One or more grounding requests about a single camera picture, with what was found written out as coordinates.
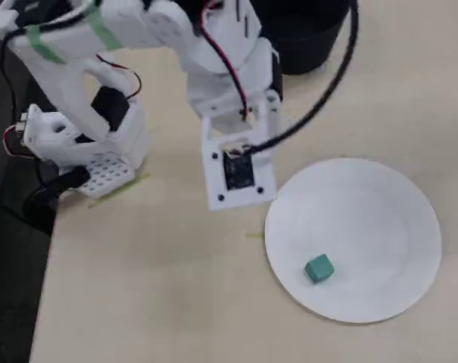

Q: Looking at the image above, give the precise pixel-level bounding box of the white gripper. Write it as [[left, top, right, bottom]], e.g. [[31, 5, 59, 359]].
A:
[[181, 0, 285, 134]]

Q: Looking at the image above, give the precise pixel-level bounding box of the green tape band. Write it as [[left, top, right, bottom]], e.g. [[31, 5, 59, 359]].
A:
[[85, 4, 124, 52], [26, 24, 67, 64]]

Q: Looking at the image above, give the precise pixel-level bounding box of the black table clamp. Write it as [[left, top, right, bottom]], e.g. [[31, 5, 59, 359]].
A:
[[22, 166, 92, 235]]

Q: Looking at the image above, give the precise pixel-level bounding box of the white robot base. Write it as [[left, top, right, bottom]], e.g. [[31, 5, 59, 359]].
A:
[[3, 101, 149, 200]]

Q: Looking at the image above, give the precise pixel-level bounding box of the green cube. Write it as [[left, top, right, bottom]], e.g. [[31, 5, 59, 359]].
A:
[[303, 253, 335, 284]]

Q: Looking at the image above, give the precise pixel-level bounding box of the white paper plate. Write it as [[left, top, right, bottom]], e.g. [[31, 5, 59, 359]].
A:
[[264, 157, 443, 324]]

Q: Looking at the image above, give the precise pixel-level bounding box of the black round bin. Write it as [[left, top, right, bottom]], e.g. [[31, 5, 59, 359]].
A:
[[251, 0, 360, 76]]

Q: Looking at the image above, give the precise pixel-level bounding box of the red and black servo wire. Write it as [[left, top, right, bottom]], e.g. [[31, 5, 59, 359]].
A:
[[201, 9, 254, 122]]

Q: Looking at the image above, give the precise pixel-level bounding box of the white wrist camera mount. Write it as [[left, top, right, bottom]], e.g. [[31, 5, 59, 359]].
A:
[[200, 101, 278, 212]]

